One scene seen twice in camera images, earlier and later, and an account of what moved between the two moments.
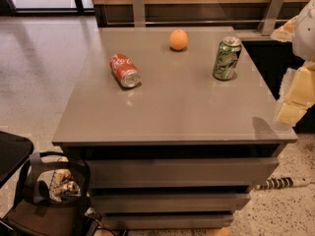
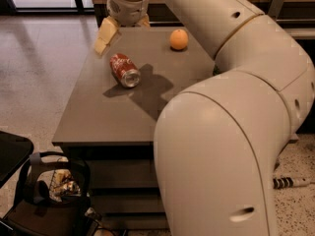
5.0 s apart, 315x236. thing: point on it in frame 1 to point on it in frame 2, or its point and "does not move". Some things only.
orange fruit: (178, 39) does not move
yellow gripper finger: (284, 32) to (145, 21)
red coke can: (125, 70) does not move
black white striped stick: (276, 183) does not move
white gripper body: (305, 36) to (128, 11)
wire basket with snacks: (63, 185) does not move
